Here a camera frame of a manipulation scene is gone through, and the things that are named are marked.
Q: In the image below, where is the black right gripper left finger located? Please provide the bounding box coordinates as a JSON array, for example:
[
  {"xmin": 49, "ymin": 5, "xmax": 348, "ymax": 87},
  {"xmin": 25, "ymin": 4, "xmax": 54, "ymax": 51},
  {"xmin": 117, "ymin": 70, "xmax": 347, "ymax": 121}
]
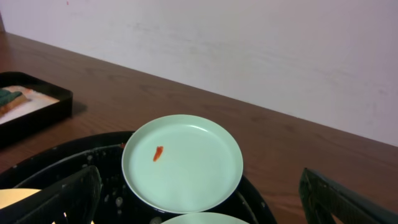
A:
[{"xmin": 1, "ymin": 166, "xmax": 101, "ymax": 223}]

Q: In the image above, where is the pale yellow plate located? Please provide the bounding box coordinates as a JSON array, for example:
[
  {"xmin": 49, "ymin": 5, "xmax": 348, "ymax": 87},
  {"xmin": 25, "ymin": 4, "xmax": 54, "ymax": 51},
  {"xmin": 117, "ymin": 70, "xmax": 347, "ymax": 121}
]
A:
[{"xmin": 0, "ymin": 189, "xmax": 40, "ymax": 209}]

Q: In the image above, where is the rectangular black soap tray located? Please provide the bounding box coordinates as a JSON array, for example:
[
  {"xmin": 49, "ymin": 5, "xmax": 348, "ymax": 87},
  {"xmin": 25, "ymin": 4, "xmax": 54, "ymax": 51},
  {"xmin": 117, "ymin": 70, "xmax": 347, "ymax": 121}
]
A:
[{"xmin": 1, "ymin": 72, "xmax": 73, "ymax": 147}]

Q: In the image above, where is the round black tray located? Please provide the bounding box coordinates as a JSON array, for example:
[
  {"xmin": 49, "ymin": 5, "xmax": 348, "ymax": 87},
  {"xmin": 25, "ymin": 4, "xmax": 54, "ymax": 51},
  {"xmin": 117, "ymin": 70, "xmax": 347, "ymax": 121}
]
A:
[{"xmin": 0, "ymin": 131, "xmax": 277, "ymax": 224}]

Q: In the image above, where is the mint green plate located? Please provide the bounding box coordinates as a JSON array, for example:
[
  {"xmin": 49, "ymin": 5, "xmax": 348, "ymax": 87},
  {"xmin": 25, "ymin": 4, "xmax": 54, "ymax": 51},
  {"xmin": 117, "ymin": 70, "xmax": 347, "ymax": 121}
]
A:
[
  {"xmin": 162, "ymin": 212, "xmax": 249, "ymax": 224},
  {"xmin": 121, "ymin": 114, "xmax": 243, "ymax": 214}
]

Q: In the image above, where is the green yellow sponge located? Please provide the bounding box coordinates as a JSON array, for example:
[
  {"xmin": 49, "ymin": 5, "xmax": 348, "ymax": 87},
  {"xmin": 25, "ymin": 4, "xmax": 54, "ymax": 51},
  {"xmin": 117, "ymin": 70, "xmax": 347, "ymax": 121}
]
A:
[{"xmin": 0, "ymin": 89, "xmax": 29, "ymax": 116}]

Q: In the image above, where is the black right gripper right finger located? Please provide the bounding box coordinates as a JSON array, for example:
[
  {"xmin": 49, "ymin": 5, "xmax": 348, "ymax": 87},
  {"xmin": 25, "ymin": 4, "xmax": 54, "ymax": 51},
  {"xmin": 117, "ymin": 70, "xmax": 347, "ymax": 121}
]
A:
[{"xmin": 299, "ymin": 168, "xmax": 397, "ymax": 224}]

